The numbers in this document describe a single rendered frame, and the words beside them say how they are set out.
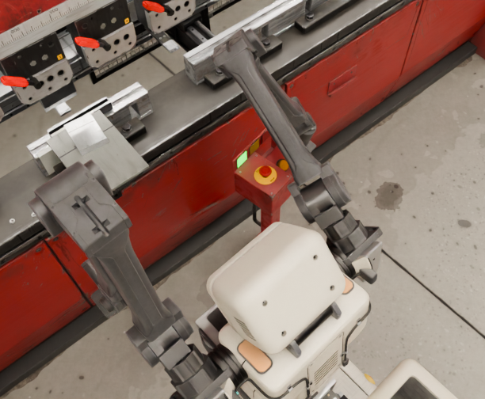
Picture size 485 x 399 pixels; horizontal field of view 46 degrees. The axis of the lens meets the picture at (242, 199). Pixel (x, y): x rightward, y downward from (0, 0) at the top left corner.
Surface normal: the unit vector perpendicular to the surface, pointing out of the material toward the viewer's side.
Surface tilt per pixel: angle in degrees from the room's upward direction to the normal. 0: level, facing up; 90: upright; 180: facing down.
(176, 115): 0
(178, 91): 0
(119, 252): 81
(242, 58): 42
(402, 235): 0
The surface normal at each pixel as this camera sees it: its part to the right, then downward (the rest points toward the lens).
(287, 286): 0.48, 0.11
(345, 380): -0.03, -0.51
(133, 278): 0.66, 0.53
